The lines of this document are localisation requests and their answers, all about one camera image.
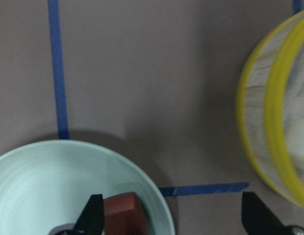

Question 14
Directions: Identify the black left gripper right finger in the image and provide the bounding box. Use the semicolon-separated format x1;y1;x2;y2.
241;191;284;235

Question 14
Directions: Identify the yellow lower steamer layer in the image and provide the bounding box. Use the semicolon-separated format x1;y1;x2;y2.
235;10;304;208

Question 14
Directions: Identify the white steamed bun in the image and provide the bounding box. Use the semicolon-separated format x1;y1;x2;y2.
285;118;304;159

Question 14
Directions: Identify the brown bun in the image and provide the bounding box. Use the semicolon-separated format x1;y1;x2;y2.
103;192;149;235

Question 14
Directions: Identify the light green plate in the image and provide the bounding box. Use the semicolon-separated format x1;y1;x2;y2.
0;140;175;235

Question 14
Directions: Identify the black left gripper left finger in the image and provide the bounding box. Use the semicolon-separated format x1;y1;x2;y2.
73;194;104;235

